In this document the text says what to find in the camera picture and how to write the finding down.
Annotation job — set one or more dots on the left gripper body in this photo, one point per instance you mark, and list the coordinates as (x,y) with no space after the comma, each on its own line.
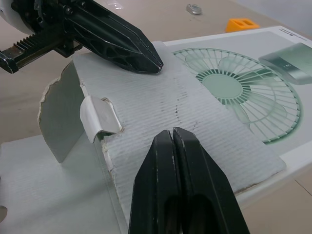
(51,29)

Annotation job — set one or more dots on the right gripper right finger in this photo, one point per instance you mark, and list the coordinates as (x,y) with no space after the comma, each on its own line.
(207,185)

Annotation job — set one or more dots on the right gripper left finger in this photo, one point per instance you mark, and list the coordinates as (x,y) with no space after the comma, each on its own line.
(153,185)

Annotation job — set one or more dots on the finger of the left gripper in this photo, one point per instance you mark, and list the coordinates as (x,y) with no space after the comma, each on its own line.
(117,26)
(122,58)

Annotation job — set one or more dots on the white fan box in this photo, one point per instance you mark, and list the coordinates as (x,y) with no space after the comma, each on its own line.
(151,102)

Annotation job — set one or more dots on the small silver metal piece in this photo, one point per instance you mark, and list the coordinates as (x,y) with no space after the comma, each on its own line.
(194,9)

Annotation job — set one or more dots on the orange plastic block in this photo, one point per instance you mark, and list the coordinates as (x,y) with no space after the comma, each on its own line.
(237,26)

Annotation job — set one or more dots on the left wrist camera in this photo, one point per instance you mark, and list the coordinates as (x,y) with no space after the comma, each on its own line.
(11,20)

